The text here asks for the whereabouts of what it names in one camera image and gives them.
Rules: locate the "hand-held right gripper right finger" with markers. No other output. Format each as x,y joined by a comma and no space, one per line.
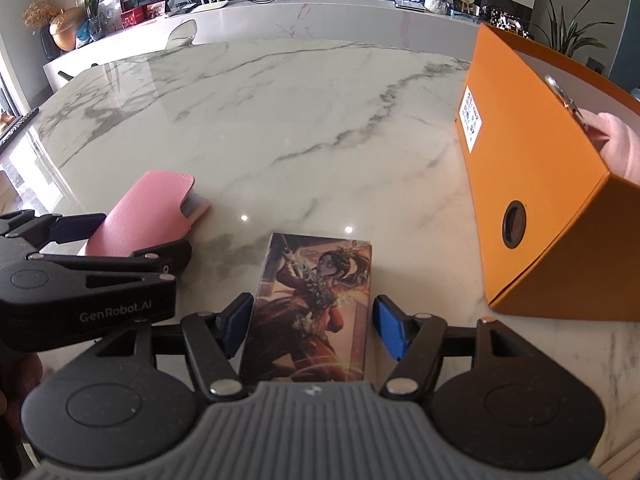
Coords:
390,327

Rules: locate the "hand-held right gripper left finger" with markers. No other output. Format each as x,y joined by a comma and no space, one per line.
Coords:
235,327

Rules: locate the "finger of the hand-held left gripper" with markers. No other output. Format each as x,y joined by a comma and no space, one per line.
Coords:
160,260
80,225

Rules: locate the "pink leather case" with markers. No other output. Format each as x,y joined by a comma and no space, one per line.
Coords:
145,210

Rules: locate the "illustrated card box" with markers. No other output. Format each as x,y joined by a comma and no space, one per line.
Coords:
305,310

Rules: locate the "orange cardboard box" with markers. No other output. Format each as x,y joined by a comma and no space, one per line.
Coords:
525,170

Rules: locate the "pink plush toy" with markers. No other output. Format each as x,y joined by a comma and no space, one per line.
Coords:
622,145

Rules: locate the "person's left hand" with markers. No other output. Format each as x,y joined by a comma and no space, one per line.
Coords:
15,380

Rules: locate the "orange round vase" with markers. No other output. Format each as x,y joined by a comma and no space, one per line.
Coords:
67,30

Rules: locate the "leafy plant in blue vase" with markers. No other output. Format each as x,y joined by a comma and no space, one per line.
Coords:
96,10

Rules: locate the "white stool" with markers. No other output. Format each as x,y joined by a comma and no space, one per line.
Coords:
181,32

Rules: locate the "dried flower bunch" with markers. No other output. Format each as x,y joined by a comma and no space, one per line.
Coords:
40,10

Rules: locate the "red gift boxes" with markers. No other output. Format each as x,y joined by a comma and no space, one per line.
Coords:
142,15

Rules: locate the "white marble TV cabinet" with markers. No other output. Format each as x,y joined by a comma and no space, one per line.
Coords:
325,20

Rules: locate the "flat grey tray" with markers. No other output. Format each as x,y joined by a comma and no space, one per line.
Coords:
410,5

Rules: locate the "black white toy cars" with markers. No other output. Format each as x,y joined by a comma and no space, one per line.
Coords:
507,21

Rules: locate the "potted orchid plant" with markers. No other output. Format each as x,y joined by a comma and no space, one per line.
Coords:
570,30

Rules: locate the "wall socket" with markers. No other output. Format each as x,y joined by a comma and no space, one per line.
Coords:
596,65

